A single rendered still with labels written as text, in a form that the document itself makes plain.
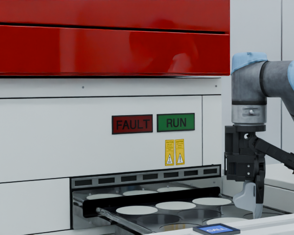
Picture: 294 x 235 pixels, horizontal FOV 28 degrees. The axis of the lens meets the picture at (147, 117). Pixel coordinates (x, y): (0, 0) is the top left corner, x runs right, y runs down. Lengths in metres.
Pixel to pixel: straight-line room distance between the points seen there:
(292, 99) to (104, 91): 0.50
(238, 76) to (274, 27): 2.49
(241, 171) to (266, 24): 2.49
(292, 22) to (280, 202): 2.44
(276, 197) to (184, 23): 0.50
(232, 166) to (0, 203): 0.55
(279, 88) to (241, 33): 2.37
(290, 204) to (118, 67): 0.53
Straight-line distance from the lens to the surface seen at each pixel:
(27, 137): 1.41
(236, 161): 1.24
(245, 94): 1.23
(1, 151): 1.40
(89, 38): 1.41
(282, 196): 1.47
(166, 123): 1.56
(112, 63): 1.43
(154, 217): 1.35
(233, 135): 1.25
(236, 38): 3.54
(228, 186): 1.64
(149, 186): 1.54
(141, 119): 1.52
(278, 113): 3.73
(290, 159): 1.27
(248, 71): 1.23
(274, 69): 1.20
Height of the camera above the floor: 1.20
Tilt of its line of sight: 3 degrees down
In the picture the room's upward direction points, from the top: 1 degrees counter-clockwise
